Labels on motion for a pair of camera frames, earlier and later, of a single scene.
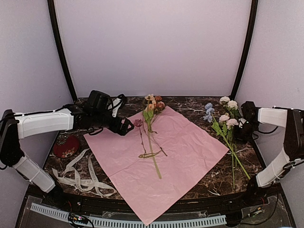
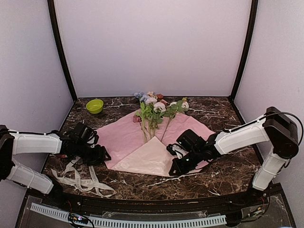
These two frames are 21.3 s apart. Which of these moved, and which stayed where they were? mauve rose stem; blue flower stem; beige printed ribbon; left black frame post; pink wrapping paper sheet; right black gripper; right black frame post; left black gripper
Moved: right black gripper; pink wrapping paper sheet; blue flower stem; left black gripper; mauve rose stem
Stayed: right black frame post; left black frame post; beige printed ribbon
